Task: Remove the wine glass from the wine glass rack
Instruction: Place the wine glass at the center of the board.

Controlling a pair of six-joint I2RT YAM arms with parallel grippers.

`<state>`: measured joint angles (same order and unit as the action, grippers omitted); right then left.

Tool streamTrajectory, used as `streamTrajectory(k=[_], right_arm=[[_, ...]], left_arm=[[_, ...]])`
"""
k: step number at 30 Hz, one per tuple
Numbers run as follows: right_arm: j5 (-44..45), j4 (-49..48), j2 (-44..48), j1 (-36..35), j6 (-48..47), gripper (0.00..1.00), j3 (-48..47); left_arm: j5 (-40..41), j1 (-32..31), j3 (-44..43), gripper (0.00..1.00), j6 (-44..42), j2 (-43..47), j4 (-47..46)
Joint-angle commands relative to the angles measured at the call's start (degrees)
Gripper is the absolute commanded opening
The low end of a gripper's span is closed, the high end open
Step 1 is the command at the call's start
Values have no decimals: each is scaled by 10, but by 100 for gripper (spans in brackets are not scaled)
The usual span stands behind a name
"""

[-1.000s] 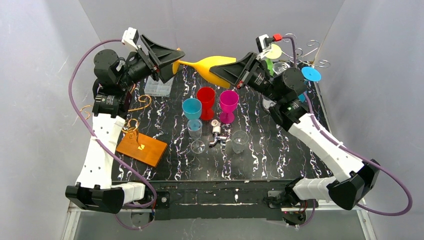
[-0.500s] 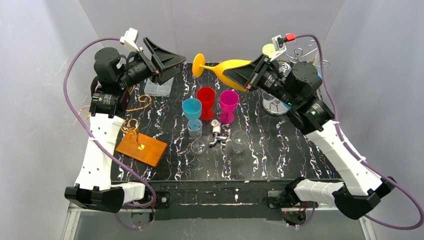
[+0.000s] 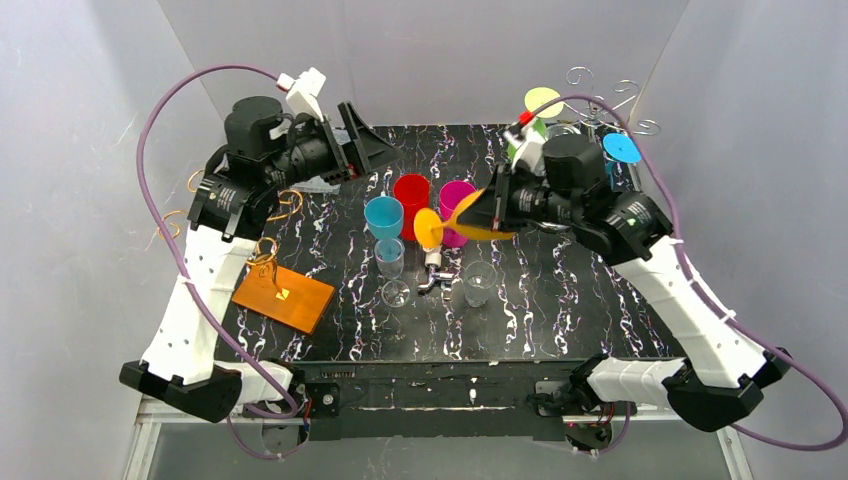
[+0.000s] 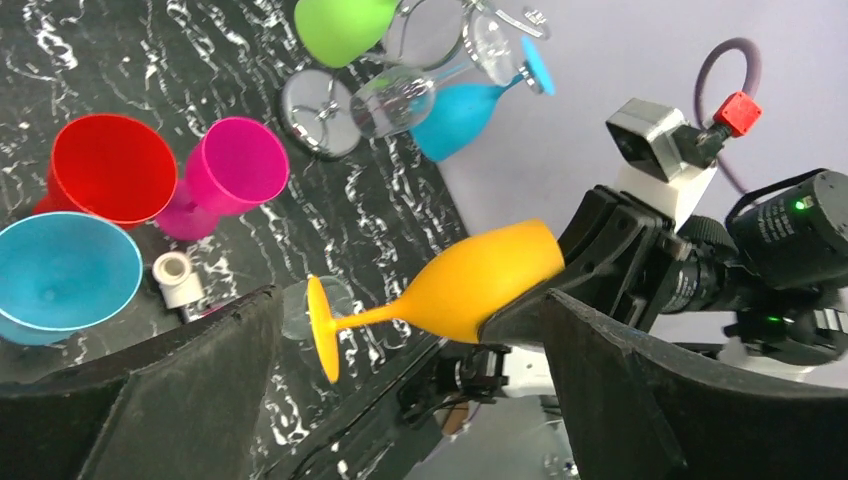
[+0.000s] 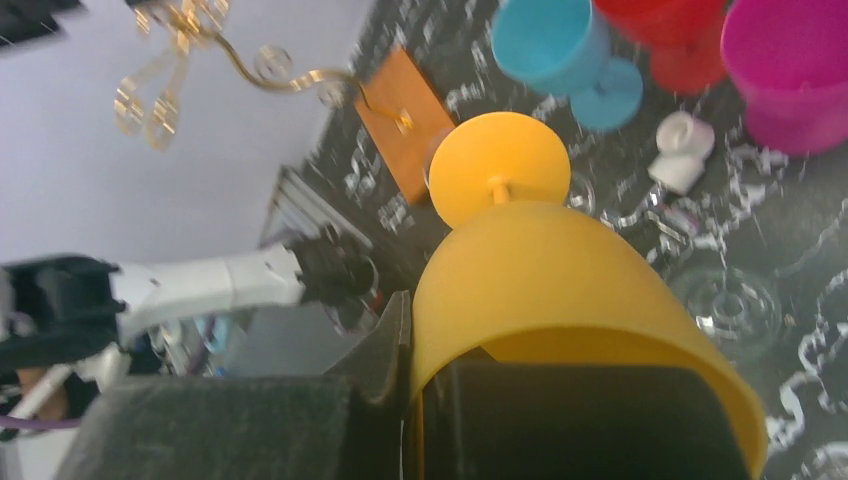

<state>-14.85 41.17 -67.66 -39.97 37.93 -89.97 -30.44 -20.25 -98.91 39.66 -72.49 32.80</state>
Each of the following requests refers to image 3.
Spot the pink wine glass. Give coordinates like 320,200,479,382
439,180,476,248

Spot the red wine glass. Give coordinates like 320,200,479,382
393,173,431,241

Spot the orange yellow wine glass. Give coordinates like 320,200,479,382
413,190,515,249

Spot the light blue wine glass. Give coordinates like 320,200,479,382
364,196,404,262

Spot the clear wine glass gold rack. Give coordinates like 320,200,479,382
374,238,411,308

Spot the blue wine glass silver rack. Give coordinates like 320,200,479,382
601,133,642,179

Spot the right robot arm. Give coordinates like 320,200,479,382
450,135,788,432

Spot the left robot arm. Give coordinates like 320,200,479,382
119,96,402,423

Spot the green wine glass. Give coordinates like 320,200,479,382
506,86,566,160

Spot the orange wooden rack base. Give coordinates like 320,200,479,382
232,263,336,335

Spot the clear plastic screw box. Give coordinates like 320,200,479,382
292,128,350,195

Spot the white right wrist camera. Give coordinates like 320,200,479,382
503,111,546,177

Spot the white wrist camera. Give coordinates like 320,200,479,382
503,111,546,177
276,67,327,122

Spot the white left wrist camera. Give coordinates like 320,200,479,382
276,67,327,122

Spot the gold wire glass rack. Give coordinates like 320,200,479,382
156,169,304,300

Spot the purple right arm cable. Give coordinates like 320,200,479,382
526,93,848,454

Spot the aluminium front rail frame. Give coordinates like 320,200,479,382
123,362,753,479

